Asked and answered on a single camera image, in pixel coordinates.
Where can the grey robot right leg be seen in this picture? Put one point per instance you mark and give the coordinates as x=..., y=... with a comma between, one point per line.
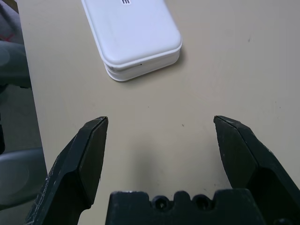
x=18, y=178

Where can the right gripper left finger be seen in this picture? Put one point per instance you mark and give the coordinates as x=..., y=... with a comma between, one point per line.
x=77, y=168

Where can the white Unitree pencil case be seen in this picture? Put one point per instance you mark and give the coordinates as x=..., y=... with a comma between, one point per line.
x=131, y=35

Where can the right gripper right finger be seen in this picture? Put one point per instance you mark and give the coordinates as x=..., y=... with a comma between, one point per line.
x=253, y=164

